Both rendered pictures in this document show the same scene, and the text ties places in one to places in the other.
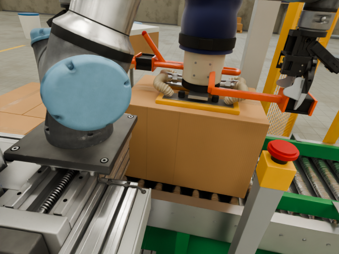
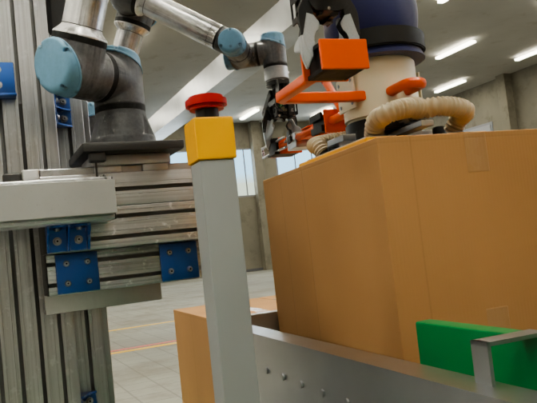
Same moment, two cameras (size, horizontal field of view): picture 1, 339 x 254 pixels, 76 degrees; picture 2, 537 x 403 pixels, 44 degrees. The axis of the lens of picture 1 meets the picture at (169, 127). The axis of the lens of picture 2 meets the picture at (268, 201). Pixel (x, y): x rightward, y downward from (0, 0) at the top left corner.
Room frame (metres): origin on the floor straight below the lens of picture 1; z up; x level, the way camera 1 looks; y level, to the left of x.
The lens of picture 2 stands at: (-0.03, -1.27, 0.78)
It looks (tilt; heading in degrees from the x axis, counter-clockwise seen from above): 4 degrees up; 61
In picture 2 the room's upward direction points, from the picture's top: 6 degrees counter-clockwise
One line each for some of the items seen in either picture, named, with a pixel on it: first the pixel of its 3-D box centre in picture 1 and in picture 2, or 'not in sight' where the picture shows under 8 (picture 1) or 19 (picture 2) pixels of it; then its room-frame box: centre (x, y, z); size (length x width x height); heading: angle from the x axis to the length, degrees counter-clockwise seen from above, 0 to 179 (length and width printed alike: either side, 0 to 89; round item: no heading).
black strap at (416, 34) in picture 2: (206, 39); (372, 49); (0.93, -0.12, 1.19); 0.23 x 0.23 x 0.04
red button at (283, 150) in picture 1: (281, 152); (206, 109); (0.43, -0.28, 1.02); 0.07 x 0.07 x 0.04
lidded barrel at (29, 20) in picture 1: (31, 25); not in sight; (7.05, 4.40, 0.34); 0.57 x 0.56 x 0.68; 175
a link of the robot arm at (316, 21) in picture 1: (315, 21); not in sight; (0.63, -0.35, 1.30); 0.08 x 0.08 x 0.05
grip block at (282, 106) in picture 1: (294, 101); (334, 61); (0.63, -0.38, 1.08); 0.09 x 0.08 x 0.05; 171
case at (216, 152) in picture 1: (189, 130); (399, 245); (0.95, -0.11, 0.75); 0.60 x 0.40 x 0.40; 81
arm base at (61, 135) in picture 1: (77, 112); (121, 129); (0.44, 0.21, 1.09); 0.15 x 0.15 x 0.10
